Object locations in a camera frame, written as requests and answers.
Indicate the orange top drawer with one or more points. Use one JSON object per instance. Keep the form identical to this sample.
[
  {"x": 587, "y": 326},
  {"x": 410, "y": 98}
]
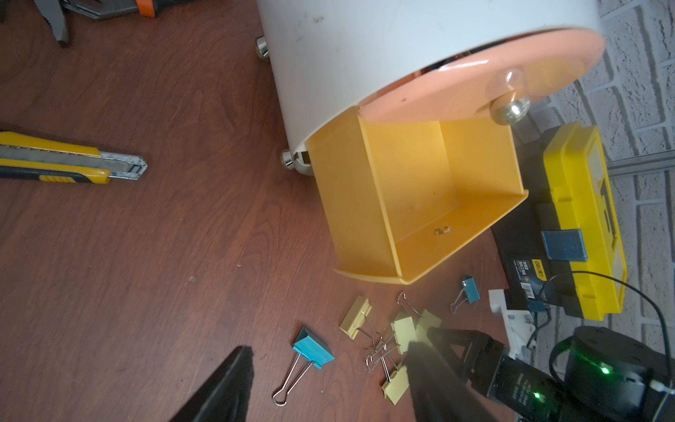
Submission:
[{"x": 533, "y": 67}]

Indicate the teal binder clip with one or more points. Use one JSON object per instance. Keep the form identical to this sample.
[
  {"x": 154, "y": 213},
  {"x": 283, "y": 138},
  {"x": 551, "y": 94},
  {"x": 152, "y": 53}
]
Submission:
[
  {"x": 469, "y": 293},
  {"x": 310, "y": 351}
]

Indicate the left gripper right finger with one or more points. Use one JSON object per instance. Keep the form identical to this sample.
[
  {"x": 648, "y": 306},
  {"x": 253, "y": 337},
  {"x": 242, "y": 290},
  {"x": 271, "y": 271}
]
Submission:
[{"x": 437, "y": 392}]

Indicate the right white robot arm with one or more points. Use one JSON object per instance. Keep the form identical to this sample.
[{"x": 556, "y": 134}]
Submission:
[{"x": 608, "y": 377}]

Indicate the yellow binder clip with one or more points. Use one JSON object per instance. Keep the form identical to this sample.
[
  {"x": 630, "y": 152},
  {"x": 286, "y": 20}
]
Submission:
[
  {"x": 396, "y": 382},
  {"x": 422, "y": 320},
  {"x": 356, "y": 320},
  {"x": 403, "y": 333}
]

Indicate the yellow black toolbox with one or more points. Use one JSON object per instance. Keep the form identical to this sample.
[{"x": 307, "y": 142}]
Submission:
[{"x": 562, "y": 246}]

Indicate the yellow utility knife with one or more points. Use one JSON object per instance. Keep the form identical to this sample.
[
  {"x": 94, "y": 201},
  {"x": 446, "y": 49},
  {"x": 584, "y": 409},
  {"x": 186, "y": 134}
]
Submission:
[{"x": 31, "y": 158}]

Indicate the orange handled pliers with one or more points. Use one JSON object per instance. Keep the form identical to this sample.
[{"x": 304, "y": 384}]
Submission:
[{"x": 53, "y": 11}]

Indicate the white round drawer cabinet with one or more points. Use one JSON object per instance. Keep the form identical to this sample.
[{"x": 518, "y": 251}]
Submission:
[{"x": 332, "y": 56}]

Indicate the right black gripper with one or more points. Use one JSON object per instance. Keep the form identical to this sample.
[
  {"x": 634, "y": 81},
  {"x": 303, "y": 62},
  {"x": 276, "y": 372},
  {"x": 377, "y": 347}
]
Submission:
[{"x": 484, "y": 362}]

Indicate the yellow drawer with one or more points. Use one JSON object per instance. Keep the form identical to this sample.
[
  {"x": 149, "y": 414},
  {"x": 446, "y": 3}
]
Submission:
[{"x": 401, "y": 198}]

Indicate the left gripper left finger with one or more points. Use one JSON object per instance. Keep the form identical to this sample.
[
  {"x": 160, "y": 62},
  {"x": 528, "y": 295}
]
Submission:
[{"x": 226, "y": 394}]

